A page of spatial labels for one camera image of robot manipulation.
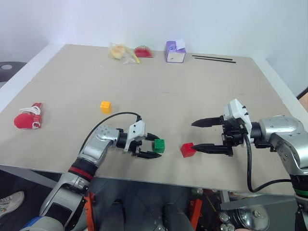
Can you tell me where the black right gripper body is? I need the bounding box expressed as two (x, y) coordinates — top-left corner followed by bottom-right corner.
(220, 118), (249, 157)

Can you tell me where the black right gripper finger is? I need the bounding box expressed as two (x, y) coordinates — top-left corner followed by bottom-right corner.
(192, 143), (228, 155)
(191, 115), (226, 128)

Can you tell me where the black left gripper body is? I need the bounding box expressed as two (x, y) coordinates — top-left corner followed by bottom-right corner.
(130, 133), (149, 157)

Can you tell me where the green studded cube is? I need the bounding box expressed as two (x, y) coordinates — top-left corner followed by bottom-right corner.
(153, 138), (167, 154)

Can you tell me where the red studded cube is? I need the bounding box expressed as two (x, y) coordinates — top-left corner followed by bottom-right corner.
(180, 142), (197, 159)

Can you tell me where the orange studded cube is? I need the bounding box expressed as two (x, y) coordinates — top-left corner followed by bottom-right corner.
(100, 100), (113, 115)

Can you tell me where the thin black stick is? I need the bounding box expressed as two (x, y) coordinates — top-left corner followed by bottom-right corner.
(192, 56), (237, 64)
(191, 55), (233, 61)

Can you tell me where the beige cardboard sheet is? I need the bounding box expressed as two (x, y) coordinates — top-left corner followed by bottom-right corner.
(30, 43), (285, 104)
(0, 80), (308, 196)

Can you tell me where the purple tissue box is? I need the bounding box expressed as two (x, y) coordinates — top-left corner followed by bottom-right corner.
(164, 38), (187, 64)

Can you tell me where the shiny silver metal joint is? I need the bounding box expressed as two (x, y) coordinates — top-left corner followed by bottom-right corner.
(234, 206), (270, 231)

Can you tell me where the red item in clear wrap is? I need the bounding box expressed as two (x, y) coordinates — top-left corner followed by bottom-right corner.
(133, 45), (155, 59)

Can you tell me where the clear bag with bread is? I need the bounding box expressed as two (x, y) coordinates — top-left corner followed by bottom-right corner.
(108, 42), (141, 65)

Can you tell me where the white table leg brace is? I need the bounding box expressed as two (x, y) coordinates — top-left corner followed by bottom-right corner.
(0, 165), (61, 189)

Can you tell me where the white sneaker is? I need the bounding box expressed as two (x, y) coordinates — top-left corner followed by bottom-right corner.
(0, 191), (26, 218)

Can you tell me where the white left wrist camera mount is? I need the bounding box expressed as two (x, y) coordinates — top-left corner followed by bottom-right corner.
(123, 121), (147, 153)

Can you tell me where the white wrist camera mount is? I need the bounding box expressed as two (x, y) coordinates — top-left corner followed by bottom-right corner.
(224, 98), (253, 143)
(123, 121), (147, 153)

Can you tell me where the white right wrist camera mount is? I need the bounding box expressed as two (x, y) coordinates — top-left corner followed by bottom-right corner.
(224, 98), (253, 143)

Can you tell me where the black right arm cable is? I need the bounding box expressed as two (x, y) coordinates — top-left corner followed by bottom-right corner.
(241, 131), (293, 193)

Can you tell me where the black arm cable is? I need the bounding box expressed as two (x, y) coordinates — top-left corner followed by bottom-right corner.
(78, 111), (143, 153)
(241, 131), (293, 193)

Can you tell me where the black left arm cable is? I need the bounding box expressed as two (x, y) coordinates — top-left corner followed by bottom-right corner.
(78, 111), (143, 153)

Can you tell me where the orange metal bracket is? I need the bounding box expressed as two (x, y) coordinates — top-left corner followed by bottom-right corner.
(189, 199), (203, 227)
(83, 192), (96, 231)

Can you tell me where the grey metal frame bar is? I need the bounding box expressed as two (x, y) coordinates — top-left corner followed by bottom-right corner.
(218, 192), (297, 213)

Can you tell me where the red pouch with white string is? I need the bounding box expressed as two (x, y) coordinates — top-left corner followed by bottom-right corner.
(13, 102), (44, 130)

